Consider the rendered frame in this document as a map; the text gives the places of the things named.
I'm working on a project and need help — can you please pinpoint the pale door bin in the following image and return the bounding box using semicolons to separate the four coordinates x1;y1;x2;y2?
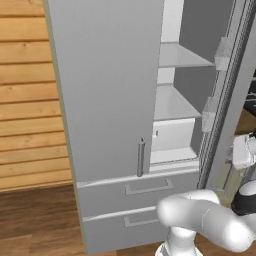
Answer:
201;96;218;133
213;36;235;72

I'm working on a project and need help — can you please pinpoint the grey fridge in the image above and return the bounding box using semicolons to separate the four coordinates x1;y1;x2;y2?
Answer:
42;0;256;255

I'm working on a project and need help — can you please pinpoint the grey closed fridge door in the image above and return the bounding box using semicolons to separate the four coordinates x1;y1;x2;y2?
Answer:
43;0;165;183

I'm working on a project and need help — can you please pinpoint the grey drawer handle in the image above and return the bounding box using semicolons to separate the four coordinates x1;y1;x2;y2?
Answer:
123;214;161;229
124;178;175;197

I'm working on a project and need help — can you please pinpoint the grey vertical door handle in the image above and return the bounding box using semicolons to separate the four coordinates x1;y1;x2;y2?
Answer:
136;136;147;178

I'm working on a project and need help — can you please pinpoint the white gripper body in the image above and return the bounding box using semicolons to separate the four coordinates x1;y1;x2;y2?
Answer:
231;132;256;171

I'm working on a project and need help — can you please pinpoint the grey fridge drawer front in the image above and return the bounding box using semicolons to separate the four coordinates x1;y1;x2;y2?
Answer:
76;167;201;218
81;205;175;255

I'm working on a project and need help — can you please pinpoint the grey open fridge door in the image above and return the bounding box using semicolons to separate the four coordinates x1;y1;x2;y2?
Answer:
196;0;256;198

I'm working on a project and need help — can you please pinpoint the white fridge shelf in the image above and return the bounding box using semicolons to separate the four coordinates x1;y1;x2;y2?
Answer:
153;83;203;122
158;41;216;69

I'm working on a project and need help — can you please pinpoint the white crisper drawer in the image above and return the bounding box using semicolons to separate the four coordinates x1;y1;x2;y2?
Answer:
150;117;198;165

